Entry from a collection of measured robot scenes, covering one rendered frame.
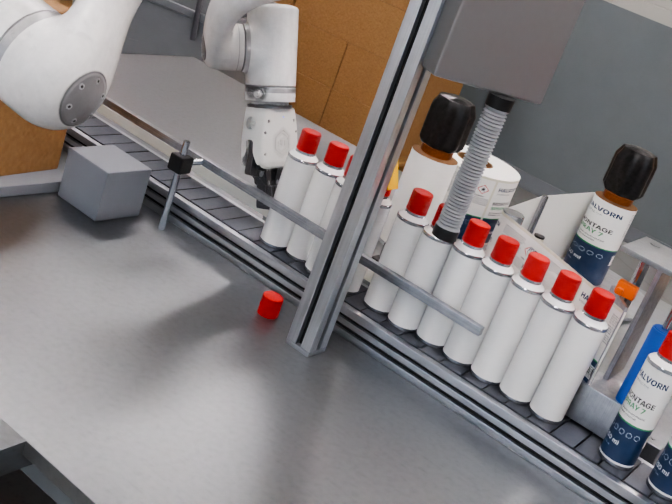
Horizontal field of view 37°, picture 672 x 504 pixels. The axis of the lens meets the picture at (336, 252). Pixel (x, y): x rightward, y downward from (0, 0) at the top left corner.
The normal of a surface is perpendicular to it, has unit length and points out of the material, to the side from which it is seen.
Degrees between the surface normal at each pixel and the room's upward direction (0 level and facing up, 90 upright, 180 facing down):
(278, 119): 66
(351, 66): 90
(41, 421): 0
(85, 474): 0
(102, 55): 72
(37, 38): 45
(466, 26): 90
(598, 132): 90
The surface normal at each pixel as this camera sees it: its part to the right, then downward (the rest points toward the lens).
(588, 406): -0.57, 0.13
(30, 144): 0.80, 0.46
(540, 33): 0.29, 0.46
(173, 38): -0.30, 0.33
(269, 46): 0.10, 0.18
